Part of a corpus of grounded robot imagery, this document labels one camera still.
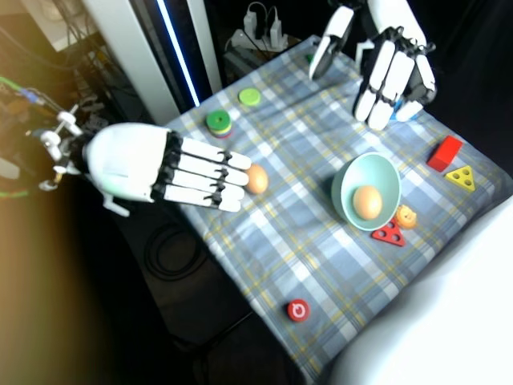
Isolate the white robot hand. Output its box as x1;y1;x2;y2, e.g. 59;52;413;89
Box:
308;0;438;132
82;122;253;218

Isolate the brown egg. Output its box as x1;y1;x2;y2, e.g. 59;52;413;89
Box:
244;163;269;196
352;184;384;221

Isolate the teal bowl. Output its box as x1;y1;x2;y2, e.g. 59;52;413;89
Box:
330;151;402;233

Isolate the red rectangular block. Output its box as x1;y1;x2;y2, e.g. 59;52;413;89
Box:
426;135;464;172

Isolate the white column with blue light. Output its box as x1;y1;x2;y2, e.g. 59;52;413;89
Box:
82;0;224;128

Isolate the white plug adapter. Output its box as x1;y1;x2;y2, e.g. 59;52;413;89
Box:
266;6;284;46
243;2;262;39

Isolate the yellow triangle block with holes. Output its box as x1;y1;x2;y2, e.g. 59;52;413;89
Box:
444;164;477;193

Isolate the green sandwich cookie toy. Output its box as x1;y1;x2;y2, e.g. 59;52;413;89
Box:
237;87;262;107

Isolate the white power strip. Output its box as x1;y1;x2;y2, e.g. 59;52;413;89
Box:
224;27;290;53

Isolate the orange lion biscuit toy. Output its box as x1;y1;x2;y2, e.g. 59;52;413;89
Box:
392;204;418;230

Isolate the red triangle block with holes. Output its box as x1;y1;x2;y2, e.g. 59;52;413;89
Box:
371;219;407;248

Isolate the blue plaid cloth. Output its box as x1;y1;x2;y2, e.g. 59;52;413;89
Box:
164;34;512;385

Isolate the red disc with white print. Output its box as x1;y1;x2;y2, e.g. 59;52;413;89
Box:
286;298;311;322

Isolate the white robot body shell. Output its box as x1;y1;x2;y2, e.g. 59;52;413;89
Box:
328;200;513;385

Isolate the black coiled cable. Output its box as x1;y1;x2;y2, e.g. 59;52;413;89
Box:
143;224;212;282

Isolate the coloured ring stack toy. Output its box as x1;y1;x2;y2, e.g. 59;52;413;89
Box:
205;109;233;140

